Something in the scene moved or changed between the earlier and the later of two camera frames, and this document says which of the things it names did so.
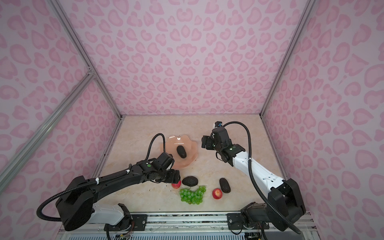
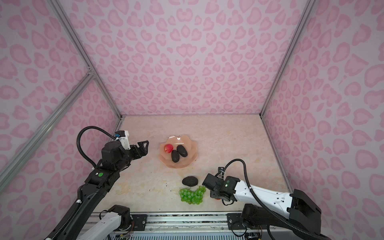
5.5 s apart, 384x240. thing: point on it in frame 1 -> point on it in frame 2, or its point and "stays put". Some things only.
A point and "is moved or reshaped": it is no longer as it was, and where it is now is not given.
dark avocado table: x=190 y=181 stays put
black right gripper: x=210 y=139 -> x=212 y=194
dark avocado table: x=224 y=185 is moved or reshaped
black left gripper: x=173 y=178 -> x=143 y=150
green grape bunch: x=191 y=197 stays put
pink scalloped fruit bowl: x=189 y=145 stays put
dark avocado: x=181 y=151 stays put
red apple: x=177 y=186 -> x=168 y=148
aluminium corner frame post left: x=84 y=54 stays put
